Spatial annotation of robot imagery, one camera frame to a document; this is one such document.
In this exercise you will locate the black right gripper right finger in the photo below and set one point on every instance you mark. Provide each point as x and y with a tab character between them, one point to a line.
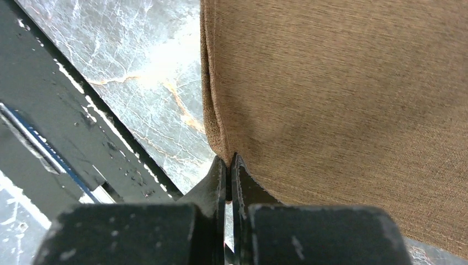
266	231

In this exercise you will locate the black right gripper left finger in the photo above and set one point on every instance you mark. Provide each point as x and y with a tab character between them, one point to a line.
188	231

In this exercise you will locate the brown cloth napkin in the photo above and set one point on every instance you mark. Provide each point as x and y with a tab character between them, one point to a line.
345	102

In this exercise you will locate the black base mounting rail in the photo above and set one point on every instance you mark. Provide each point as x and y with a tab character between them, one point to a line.
57	137

